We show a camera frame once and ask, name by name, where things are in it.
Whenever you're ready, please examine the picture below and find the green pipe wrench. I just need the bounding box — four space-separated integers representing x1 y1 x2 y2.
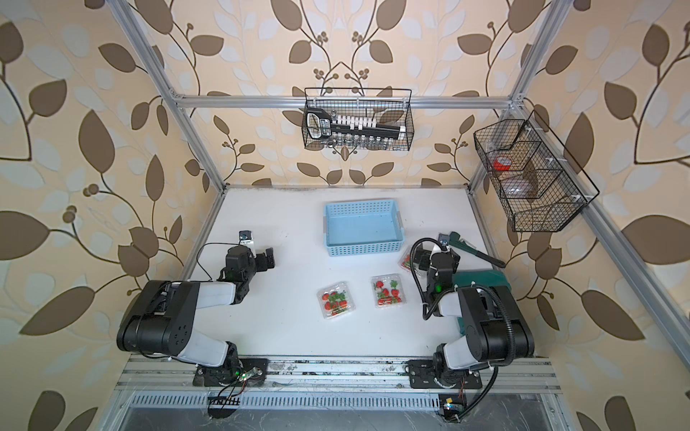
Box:
447 232 507 269

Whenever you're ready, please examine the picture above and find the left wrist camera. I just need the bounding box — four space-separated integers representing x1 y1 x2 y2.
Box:
238 230 254 249

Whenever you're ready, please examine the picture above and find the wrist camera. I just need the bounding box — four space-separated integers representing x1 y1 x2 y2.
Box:
438 233 450 252
238 230 254 249

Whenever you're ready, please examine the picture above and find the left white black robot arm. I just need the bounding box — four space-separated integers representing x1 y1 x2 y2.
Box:
116 244 275 387

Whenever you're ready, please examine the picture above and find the black white tool set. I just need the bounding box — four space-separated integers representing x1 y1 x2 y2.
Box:
304 109 407 141

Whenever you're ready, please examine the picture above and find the red tape roll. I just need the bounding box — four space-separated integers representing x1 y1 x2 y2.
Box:
492 156 512 172

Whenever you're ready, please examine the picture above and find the clear clamshell container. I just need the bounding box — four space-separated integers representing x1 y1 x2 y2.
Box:
399 251 418 272
371 274 406 308
316 282 355 320

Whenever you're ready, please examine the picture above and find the strawberry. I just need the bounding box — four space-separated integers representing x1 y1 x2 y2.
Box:
321 290 350 317

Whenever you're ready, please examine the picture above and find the right black wire basket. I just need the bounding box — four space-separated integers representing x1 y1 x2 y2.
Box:
474 111 600 233

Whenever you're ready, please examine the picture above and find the clear dish in basket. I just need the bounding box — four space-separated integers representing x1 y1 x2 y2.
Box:
503 179 538 199

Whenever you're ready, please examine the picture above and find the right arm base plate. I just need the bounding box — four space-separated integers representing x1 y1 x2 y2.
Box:
405 359 483 390

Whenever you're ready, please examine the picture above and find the black corrugated cable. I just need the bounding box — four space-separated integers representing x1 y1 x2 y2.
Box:
408 236 516 368

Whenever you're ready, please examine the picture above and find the back black wire basket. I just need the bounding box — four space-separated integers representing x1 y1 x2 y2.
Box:
301 86 415 152

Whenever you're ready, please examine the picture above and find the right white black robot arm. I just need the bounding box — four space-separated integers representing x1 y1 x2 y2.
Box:
420 250 535 387

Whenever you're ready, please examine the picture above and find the blue plastic basket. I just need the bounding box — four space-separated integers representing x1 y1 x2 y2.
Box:
323 199 405 257

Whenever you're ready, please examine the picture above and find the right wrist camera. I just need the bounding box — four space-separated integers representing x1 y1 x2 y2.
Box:
438 233 450 252

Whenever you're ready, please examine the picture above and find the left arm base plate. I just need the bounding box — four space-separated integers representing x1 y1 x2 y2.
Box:
192 357 270 387

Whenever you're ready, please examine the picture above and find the black wire basket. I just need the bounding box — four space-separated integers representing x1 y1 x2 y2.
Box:
474 111 600 233
301 86 415 152

